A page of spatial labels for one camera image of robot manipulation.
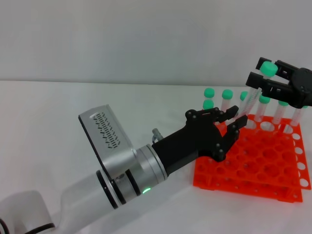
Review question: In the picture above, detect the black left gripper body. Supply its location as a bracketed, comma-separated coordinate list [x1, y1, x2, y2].
[151, 116, 224, 175]

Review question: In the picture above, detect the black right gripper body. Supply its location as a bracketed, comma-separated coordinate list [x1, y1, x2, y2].
[290, 69, 312, 109]

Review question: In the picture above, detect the orange test tube rack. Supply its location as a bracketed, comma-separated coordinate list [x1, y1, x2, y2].
[192, 113, 312, 203]

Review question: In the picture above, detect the silver cable plug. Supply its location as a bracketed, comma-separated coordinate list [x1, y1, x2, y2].
[151, 128, 163, 143]

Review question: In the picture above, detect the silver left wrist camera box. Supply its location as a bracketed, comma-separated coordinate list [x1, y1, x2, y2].
[78, 104, 138, 180]

